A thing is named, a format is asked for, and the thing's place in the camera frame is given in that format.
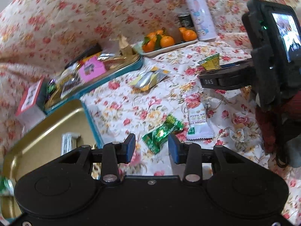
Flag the white hawthorn stick packet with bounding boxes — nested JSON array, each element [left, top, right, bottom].
[[186, 102, 215, 140]]

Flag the green foil candy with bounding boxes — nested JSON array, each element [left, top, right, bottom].
[[142, 114, 185, 154]]

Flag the red white candy packet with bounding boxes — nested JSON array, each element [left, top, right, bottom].
[[61, 132, 81, 156]]

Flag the yellow green triangular packet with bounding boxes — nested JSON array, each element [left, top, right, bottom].
[[199, 53, 221, 71]]

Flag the green white triangular packet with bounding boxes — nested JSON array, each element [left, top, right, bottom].
[[0, 176, 14, 196]]

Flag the teal tin of snacks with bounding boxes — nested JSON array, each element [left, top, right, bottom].
[[44, 50, 143, 114]]

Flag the lilac rabbit thermos bottle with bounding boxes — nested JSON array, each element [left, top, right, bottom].
[[186, 0, 217, 41]]

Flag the empty gold teal tin tray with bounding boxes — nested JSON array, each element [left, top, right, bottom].
[[0, 98, 105, 219]]

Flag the silver yellow snack packet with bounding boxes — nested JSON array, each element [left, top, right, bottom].
[[129, 66, 170, 92]]

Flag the right mandarin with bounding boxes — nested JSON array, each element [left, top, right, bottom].
[[182, 30, 198, 42]]

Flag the mandarin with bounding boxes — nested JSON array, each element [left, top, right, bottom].
[[160, 36, 175, 48], [142, 37, 155, 53], [182, 30, 198, 42]]

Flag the dark coffee can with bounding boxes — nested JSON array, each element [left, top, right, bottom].
[[178, 12, 194, 28]]

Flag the pink snack packet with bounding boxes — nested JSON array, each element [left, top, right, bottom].
[[78, 56, 106, 83]]

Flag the purple green foil candies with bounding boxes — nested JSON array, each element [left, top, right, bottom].
[[46, 79, 57, 95]]

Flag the red white snack box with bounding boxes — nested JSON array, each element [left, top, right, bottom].
[[15, 78, 46, 126]]

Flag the brown kiwi fruit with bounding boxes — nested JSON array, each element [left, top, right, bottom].
[[167, 27, 182, 44]]

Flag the white fruit plate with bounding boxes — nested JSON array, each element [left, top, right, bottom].
[[133, 39, 198, 58]]

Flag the beige paper snack bag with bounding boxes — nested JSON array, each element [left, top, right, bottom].
[[117, 34, 134, 57]]

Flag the black remote control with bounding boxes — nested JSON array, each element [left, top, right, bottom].
[[64, 43, 102, 69]]

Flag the front middle mandarin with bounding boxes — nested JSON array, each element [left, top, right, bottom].
[[160, 36, 175, 48]]

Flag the front left mandarin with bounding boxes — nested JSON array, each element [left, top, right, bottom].
[[142, 37, 155, 53]]

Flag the floral sofa cover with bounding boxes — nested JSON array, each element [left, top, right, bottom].
[[1, 0, 300, 224]]

